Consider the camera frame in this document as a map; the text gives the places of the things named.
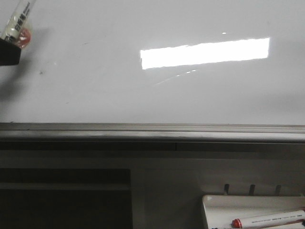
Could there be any dark tray hook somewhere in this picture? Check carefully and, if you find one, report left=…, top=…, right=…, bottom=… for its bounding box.
left=274, top=185, right=282, bottom=196
left=224, top=184, right=230, bottom=195
left=248, top=184, right=255, bottom=196

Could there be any grey aluminium whiteboard frame rail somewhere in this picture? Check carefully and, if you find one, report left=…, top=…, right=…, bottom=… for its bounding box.
left=0, top=123, right=305, bottom=144

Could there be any red round magnet taped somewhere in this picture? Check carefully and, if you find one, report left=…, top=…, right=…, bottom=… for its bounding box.
left=16, top=28, right=31, bottom=49

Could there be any white accessory tray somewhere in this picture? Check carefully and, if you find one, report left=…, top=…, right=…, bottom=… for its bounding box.
left=202, top=195, right=305, bottom=229

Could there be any white whiteboard marker black tip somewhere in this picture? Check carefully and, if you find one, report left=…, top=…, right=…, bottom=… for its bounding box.
left=1, top=0, right=36, bottom=43

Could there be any dark tray hook right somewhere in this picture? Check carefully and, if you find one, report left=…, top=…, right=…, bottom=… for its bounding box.
left=274, top=185, right=282, bottom=196

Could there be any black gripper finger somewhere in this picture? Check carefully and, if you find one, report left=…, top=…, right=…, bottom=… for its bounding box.
left=0, top=39, right=21, bottom=65

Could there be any dark tray hook middle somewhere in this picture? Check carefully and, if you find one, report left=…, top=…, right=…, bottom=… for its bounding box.
left=248, top=184, right=255, bottom=196

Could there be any white marker with red cap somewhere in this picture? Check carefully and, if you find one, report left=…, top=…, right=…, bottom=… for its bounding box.
left=232, top=210, right=305, bottom=229

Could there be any dark tray hook left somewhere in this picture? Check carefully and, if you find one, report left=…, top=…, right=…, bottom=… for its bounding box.
left=224, top=184, right=230, bottom=195

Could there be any white whiteboard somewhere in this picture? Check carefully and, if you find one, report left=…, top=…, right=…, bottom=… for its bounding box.
left=0, top=0, right=305, bottom=125

